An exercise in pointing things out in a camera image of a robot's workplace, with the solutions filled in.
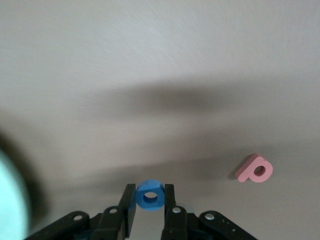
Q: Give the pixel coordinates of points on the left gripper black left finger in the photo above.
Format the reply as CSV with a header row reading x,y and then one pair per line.
x,y
110,225

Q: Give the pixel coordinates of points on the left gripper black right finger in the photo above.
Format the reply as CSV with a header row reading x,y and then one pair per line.
x,y
180,225

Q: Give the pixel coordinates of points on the blue letter o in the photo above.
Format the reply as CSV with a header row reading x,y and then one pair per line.
x,y
150,207

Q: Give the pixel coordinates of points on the pink letter p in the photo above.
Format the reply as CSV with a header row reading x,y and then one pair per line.
x,y
246,172

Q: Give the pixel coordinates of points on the light green plate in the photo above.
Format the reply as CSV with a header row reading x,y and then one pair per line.
x,y
10,200

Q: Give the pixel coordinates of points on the brown table cover sheet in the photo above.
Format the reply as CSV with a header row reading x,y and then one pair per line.
x,y
160,75

